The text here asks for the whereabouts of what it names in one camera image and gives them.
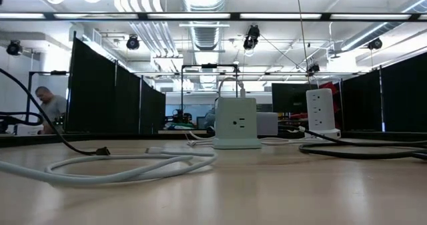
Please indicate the person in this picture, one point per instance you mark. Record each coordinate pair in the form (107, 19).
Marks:
(210, 116)
(50, 109)
(187, 117)

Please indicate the silver ventilation duct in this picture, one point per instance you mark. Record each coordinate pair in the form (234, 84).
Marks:
(205, 34)

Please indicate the black overhead camera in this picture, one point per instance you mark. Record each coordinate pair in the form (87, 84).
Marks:
(251, 36)

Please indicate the black overhead frame bar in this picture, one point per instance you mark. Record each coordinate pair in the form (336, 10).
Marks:
(235, 16)

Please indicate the black ceiling spotlight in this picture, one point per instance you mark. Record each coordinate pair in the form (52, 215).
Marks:
(375, 43)
(313, 68)
(14, 48)
(132, 42)

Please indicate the pale grey box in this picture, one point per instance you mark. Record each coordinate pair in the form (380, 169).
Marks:
(267, 123)

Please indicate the white tower power strip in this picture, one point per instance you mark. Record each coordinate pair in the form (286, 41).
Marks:
(320, 111)

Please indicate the mint green cube power strip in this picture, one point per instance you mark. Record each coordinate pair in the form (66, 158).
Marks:
(237, 121)

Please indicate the black partition panel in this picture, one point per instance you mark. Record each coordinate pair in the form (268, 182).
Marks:
(100, 95)
(400, 95)

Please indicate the black aluminium table frame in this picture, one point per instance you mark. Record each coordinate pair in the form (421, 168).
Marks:
(133, 136)

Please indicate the black monitor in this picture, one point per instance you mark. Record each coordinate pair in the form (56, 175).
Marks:
(288, 98)

